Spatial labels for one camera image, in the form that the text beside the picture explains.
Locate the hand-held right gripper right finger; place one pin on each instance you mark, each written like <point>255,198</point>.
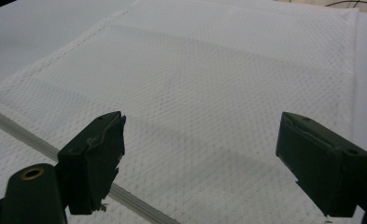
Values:
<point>321,168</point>

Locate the white mesh laundry bag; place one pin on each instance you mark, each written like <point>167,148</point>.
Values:
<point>203,77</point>

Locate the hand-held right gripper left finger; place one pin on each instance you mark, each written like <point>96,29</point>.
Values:
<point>87,165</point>

